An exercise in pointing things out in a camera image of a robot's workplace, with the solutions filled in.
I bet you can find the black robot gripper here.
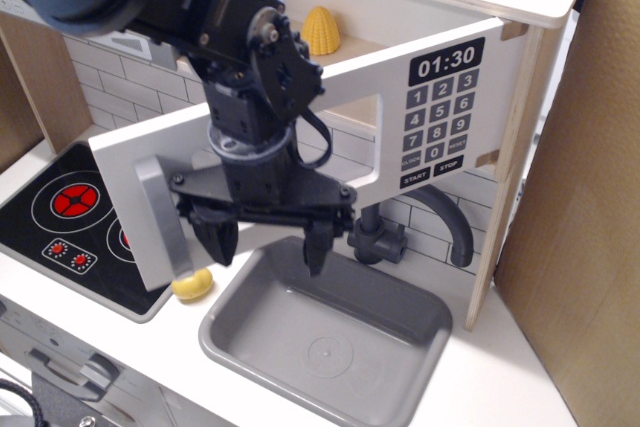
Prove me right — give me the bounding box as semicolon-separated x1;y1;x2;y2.
169;126;357;277

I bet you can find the white toy microwave door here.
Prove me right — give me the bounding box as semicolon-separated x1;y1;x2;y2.
86;15;529;292

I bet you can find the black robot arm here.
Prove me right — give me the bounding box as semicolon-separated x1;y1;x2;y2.
24;0;356;279

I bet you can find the yellow toy potato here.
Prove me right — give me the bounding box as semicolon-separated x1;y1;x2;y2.
171;268;214;302

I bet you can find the dark grey toy faucet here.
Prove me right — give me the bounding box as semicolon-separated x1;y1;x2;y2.
348;185;475;269

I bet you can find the grey toy sink basin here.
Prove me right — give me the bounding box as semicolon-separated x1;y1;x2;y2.
199;237;452;426

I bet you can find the black toy stovetop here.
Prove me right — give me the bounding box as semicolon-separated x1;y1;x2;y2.
1;142;171;323

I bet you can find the yellow toy corn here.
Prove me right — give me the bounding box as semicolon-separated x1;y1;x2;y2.
301;6;341;56

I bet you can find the brown cardboard panel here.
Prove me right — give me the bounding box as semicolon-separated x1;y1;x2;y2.
495;0;639;426

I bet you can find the grey range hood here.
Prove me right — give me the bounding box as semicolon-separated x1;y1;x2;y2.
1;0;179;72

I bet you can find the black cable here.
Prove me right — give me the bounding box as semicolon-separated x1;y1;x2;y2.
292;107;334;170

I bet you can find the grey oven front handle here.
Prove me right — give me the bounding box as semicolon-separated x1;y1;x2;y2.
25;348;120;402

